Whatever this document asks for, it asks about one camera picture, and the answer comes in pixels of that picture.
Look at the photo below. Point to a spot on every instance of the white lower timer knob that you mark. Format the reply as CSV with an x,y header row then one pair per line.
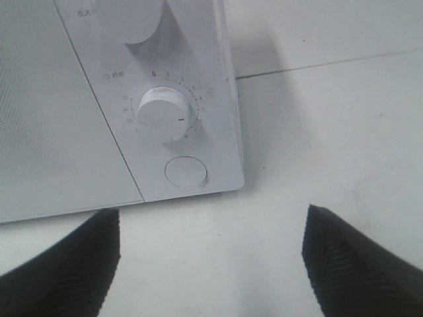
x,y
164,115

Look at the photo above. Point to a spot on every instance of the white upper power knob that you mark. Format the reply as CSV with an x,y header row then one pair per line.
x,y
129,21

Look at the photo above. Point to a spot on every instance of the white microwave door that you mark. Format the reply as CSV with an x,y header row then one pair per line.
x,y
58,154

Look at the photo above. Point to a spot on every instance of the white microwave oven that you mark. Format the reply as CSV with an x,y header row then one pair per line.
x,y
189,52

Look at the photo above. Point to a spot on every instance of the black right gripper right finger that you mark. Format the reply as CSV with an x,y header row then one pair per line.
x,y
351,275

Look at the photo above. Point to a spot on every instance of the white round door button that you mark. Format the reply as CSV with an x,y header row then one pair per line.
x,y
186,172

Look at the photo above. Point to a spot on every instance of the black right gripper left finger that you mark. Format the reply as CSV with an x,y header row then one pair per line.
x,y
71,278

